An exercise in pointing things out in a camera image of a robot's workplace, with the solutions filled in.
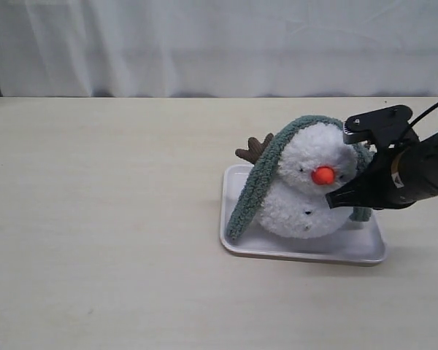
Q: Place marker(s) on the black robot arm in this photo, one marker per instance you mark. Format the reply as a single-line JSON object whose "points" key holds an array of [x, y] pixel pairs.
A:
{"points": [[382, 157]]}

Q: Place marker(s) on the white curtain backdrop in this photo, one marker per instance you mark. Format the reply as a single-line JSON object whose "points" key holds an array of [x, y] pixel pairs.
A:
{"points": [[218, 48]]}

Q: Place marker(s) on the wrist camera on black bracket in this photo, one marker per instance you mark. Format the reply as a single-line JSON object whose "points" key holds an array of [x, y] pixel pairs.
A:
{"points": [[382, 127]]}

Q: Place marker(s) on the white square tray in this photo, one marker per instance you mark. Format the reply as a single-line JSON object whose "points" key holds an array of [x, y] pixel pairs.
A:
{"points": [[356, 243]]}

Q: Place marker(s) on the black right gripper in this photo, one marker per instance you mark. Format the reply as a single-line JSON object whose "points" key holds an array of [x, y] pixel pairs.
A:
{"points": [[412, 176]]}

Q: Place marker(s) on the green knitted scarf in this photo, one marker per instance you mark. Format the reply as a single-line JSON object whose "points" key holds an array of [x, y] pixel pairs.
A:
{"points": [[257, 186]]}

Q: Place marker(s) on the white plush snowman toy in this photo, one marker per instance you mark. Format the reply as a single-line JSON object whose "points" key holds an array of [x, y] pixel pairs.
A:
{"points": [[306, 186]]}

